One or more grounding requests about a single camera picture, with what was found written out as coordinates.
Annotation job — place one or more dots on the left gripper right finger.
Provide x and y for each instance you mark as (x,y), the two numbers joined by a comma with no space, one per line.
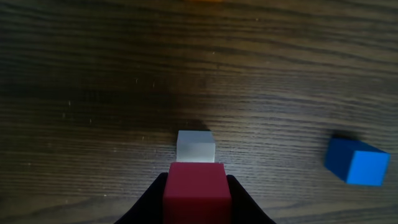
(245,207)

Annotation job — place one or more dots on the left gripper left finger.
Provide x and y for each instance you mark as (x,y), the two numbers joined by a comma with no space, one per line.
(149,205)

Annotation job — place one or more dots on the pink cube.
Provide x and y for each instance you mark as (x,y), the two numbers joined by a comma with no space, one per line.
(197,193)

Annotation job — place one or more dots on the blue cube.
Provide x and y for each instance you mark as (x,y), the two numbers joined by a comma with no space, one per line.
(357,161)

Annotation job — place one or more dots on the orange cube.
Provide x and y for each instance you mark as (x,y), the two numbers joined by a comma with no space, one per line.
(203,0)

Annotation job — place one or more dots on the white cube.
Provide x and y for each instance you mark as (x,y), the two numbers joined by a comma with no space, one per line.
(196,146)

